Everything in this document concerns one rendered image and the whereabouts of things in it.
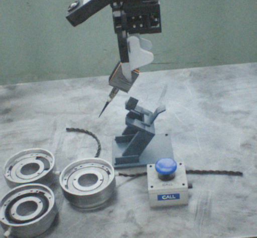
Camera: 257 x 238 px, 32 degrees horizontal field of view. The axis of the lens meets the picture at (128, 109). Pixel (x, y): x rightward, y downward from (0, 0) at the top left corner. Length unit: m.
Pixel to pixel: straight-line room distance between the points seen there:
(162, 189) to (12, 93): 0.61
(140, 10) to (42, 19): 1.72
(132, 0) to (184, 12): 1.64
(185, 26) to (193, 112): 1.41
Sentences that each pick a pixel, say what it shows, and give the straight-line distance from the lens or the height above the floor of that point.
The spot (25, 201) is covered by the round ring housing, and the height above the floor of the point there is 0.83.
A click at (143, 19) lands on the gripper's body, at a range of 0.78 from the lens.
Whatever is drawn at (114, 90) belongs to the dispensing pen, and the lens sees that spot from 0.86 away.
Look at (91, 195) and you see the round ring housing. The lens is 0.82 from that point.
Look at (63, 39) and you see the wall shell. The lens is 2.48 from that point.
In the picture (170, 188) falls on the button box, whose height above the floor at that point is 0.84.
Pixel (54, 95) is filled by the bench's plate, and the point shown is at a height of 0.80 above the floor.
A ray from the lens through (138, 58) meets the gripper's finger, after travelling 0.80.
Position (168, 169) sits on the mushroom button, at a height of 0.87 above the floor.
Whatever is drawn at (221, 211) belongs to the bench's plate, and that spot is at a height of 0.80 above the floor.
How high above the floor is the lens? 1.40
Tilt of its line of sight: 33 degrees down
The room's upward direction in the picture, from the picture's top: 7 degrees counter-clockwise
